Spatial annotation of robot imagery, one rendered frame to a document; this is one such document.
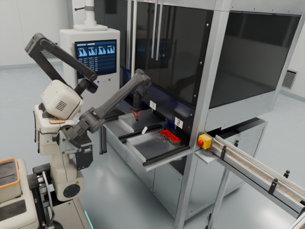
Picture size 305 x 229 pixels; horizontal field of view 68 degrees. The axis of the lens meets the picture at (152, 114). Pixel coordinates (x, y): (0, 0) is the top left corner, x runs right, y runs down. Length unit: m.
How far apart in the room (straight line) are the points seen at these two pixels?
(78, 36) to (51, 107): 0.88
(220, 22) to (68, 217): 1.73
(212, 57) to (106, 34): 1.04
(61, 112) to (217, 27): 0.95
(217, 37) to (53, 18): 5.60
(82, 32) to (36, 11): 4.59
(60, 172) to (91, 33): 1.14
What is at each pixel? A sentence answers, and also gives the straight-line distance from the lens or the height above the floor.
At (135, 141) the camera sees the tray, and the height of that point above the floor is 0.88.
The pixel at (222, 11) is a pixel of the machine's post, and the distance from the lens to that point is 1.36.
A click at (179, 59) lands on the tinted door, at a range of 1.61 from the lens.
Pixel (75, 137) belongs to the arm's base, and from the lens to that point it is 1.16.
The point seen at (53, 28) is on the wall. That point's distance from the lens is 6.65.
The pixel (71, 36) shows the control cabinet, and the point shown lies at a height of 1.52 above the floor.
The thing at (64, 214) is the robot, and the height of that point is 0.28.
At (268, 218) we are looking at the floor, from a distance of 2.70.
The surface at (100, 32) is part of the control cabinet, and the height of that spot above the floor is 1.54.
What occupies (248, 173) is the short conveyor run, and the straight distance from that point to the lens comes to 1.56.
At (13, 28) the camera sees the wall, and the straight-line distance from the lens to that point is 6.51.
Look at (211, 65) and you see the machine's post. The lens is 1.40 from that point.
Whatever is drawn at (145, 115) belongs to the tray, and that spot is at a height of 0.88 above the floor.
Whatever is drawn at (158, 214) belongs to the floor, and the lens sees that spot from 2.36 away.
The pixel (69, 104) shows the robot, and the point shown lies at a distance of 1.24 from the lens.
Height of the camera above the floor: 1.83
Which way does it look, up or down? 27 degrees down
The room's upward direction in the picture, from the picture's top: 5 degrees clockwise
